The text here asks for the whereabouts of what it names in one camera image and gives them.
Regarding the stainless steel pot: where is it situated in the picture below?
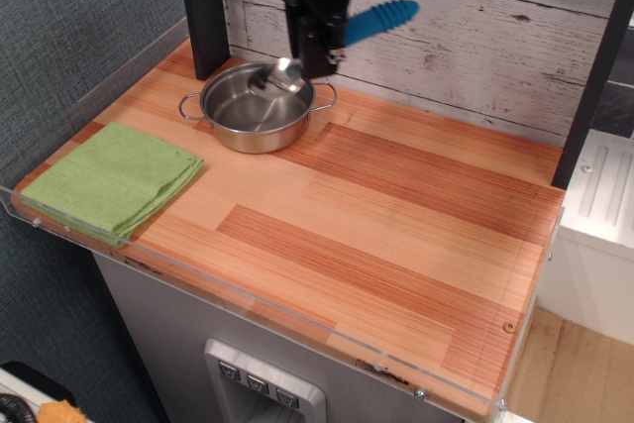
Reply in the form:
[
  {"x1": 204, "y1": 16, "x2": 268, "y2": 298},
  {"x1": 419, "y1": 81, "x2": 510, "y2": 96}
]
[{"x1": 178, "y1": 62, "x2": 338, "y2": 154}]

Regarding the dark left post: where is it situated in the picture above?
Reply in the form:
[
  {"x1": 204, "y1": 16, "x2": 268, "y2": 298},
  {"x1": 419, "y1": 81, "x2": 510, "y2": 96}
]
[{"x1": 184, "y1": 0, "x2": 230, "y2": 80}]

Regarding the blue handled metal spoon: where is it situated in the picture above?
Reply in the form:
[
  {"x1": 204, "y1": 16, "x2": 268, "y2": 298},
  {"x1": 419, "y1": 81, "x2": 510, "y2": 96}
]
[{"x1": 248, "y1": 0, "x2": 419, "y2": 99}]

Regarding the green folded cloth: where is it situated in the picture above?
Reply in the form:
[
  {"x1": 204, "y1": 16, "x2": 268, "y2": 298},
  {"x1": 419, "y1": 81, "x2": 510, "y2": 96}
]
[{"x1": 21, "y1": 123, "x2": 203, "y2": 249}]

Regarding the grey toy fridge cabinet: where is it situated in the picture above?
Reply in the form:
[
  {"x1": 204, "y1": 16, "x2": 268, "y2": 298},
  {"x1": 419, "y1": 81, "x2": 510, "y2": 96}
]
[{"x1": 95, "y1": 255, "x2": 459, "y2": 422}]

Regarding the dark post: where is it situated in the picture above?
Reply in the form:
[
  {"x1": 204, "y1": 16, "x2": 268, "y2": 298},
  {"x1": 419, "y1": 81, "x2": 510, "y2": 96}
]
[
  {"x1": 551, "y1": 0, "x2": 633, "y2": 190},
  {"x1": 184, "y1": 0, "x2": 230, "y2": 80}
]

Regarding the white toy sink unit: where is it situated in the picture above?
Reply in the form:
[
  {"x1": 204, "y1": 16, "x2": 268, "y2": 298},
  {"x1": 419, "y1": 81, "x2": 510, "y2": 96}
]
[{"x1": 537, "y1": 130, "x2": 633, "y2": 344}]

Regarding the dark right post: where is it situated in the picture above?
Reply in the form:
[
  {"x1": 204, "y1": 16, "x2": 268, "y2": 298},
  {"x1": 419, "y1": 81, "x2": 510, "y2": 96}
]
[{"x1": 551, "y1": 0, "x2": 633, "y2": 190}]

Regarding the clear acrylic table guard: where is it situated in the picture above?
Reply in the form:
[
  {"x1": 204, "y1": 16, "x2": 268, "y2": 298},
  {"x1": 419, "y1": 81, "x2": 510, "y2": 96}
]
[{"x1": 3, "y1": 178, "x2": 562, "y2": 422}]

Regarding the silver dispenser panel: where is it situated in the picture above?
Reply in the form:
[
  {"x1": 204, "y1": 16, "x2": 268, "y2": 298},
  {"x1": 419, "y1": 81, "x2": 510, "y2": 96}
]
[{"x1": 204, "y1": 338, "x2": 327, "y2": 422}]

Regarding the black orange object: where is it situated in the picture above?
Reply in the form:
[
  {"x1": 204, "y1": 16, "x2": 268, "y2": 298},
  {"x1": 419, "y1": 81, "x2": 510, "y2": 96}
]
[{"x1": 1, "y1": 362, "x2": 76, "y2": 417}]

